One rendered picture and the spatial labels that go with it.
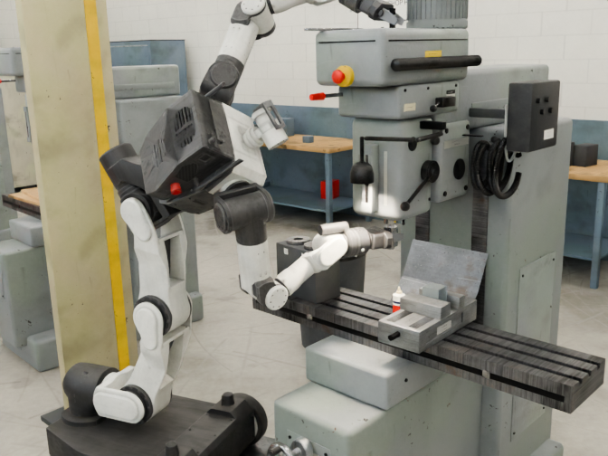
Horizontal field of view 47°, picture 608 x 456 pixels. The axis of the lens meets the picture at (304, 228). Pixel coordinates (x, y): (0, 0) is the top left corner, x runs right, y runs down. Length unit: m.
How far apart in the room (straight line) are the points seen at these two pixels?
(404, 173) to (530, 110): 0.42
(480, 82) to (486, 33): 4.39
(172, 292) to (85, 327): 1.44
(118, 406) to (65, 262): 1.20
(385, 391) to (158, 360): 0.74
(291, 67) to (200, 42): 1.68
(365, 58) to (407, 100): 0.19
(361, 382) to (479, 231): 0.72
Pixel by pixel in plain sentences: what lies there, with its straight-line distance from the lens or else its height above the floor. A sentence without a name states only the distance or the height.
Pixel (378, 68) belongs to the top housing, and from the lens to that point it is 2.00.
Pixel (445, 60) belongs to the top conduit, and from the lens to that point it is 2.18.
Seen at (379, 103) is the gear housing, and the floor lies 1.68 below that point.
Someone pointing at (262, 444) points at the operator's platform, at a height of 0.40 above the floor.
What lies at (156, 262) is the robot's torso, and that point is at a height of 1.20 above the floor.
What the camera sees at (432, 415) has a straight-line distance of 2.48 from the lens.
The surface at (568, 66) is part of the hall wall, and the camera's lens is 6.52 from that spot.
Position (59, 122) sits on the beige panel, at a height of 1.54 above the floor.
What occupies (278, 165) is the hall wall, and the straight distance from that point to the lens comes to 8.64.
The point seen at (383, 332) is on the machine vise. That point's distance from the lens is 2.17.
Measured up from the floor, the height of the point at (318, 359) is 0.85.
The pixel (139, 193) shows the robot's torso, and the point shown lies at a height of 1.42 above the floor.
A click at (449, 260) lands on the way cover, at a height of 1.07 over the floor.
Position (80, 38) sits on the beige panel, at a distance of 3.50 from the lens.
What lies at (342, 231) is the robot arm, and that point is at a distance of 2.20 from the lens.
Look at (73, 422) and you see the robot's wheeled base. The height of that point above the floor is 0.58.
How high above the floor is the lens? 1.84
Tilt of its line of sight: 14 degrees down
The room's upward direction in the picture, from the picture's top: 1 degrees counter-clockwise
